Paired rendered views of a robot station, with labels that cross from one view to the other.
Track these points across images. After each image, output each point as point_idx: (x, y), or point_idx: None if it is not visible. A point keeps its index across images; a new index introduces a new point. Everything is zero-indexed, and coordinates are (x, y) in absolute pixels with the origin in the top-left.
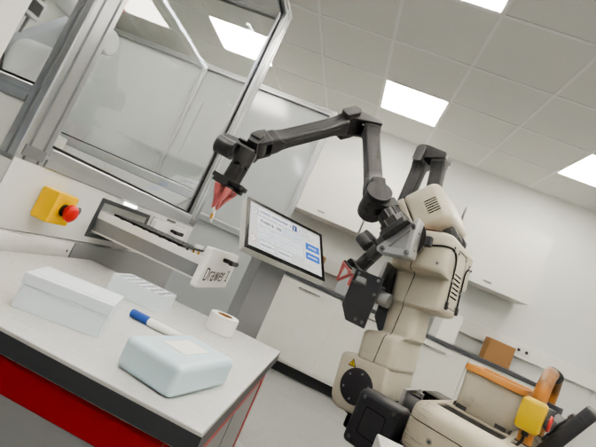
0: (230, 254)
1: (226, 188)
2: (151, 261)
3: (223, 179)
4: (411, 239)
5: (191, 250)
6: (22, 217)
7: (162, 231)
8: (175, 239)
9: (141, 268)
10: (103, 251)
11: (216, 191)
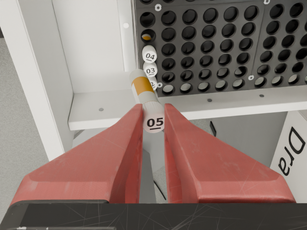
0: (14, 64)
1: (80, 183)
2: (268, 147)
3: None
4: None
5: (183, 105)
6: None
7: (283, 83)
8: (219, 20)
9: (267, 117)
10: None
11: (193, 143)
